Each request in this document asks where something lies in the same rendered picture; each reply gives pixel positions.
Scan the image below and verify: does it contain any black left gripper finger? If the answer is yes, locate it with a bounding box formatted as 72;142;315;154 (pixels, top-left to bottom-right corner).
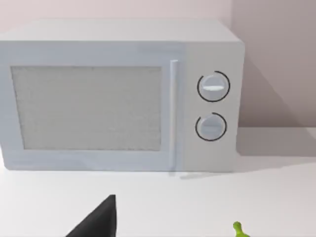
65;194;118;237

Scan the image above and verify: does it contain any microwave oven door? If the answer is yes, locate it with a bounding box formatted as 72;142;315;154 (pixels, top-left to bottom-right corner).
0;48;185;172

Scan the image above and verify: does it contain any pale microwave oven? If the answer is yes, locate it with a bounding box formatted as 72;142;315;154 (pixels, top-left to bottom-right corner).
0;20;245;173

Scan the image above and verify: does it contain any green stemmed object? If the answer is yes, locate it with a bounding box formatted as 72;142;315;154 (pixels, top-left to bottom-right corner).
233;221;248;237

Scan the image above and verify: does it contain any plain grey microwave knob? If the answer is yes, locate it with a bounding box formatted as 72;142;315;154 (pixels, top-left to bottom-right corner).
195;112;227;141

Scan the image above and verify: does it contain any microwave knob with white bar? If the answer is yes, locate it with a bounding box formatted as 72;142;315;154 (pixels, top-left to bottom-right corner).
197;71;231;102

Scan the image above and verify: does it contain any pale microwave door handle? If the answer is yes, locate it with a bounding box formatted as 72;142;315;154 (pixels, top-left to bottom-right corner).
169;59;179;171

